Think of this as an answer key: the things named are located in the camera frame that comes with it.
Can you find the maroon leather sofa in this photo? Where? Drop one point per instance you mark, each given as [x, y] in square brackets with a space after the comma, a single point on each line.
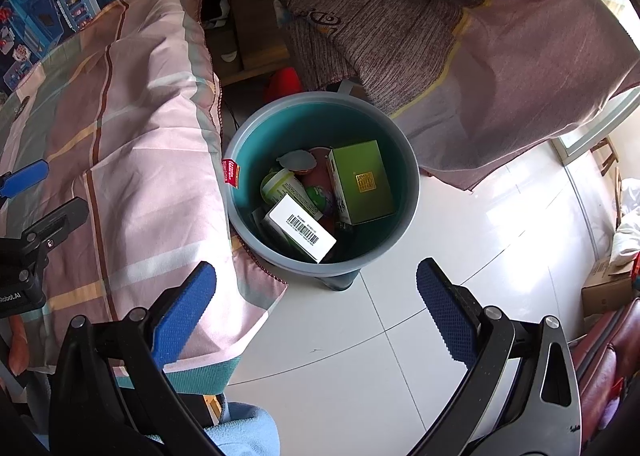
[600, 376]

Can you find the white green carton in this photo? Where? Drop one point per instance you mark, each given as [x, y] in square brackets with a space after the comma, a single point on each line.
[300, 228]

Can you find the green cardboard box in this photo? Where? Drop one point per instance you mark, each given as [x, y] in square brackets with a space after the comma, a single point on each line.
[362, 181]

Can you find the brown cardboard box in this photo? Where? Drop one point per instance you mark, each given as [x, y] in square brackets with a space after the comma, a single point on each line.
[255, 26]

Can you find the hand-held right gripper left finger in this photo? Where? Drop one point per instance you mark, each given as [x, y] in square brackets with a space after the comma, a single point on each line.
[182, 316]

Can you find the red round object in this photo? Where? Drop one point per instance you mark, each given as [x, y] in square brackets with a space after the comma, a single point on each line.
[285, 84]

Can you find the light blue towel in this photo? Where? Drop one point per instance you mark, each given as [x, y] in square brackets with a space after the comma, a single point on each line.
[245, 431]

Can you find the blue toy box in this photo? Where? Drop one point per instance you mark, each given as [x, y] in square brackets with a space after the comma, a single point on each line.
[50, 1]

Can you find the green round container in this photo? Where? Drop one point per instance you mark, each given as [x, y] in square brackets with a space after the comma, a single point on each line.
[319, 198]

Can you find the person's left hand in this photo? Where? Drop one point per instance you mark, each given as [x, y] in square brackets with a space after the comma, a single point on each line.
[17, 341]

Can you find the green plastic cup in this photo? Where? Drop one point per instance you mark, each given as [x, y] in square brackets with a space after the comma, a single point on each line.
[280, 186]

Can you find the pink plaid tablecloth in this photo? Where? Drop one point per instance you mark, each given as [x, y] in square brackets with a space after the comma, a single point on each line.
[150, 136]

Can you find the small cardboard box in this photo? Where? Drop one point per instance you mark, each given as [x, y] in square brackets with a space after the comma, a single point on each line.
[605, 291]

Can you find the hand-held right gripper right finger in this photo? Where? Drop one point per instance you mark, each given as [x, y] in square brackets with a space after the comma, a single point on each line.
[445, 311]

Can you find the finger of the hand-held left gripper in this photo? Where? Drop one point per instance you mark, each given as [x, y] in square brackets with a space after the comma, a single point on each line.
[25, 177]
[60, 221]

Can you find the red label tag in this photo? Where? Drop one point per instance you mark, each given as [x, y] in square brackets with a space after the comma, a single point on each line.
[231, 172]

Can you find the teal trash bin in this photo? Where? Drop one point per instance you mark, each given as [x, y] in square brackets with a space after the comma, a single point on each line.
[395, 171]

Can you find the white plastic bag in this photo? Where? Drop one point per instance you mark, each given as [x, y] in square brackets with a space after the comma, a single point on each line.
[627, 236]

